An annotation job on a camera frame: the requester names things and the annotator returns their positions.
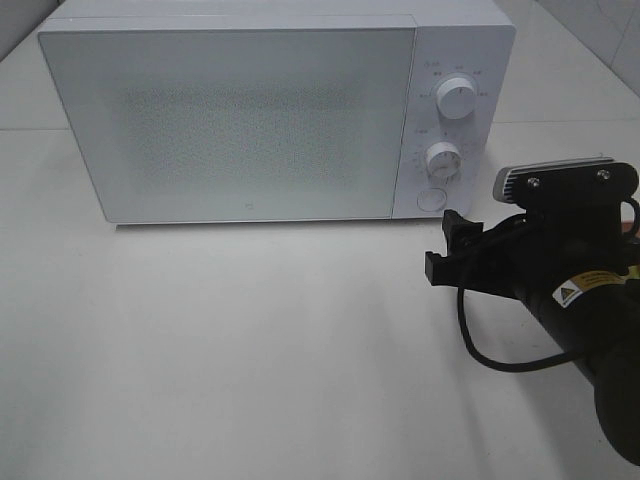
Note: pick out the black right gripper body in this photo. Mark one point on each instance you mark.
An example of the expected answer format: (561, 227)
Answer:
(556, 257)

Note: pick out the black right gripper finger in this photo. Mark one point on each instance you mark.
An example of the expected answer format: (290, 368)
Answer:
(459, 232)
(457, 267)

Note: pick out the round door release button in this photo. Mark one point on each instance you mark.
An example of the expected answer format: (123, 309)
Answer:
(431, 200)

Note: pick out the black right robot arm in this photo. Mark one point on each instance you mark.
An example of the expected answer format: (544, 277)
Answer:
(599, 333)

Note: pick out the lower white timer knob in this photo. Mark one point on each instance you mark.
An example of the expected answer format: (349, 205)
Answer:
(443, 160)

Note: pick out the upper white dial knob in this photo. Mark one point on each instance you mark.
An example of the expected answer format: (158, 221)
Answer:
(456, 96)

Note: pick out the white microwave oven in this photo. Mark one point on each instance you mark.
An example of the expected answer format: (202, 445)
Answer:
(479, 49)

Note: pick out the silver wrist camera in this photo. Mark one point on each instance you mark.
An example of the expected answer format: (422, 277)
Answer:
(566, 184)

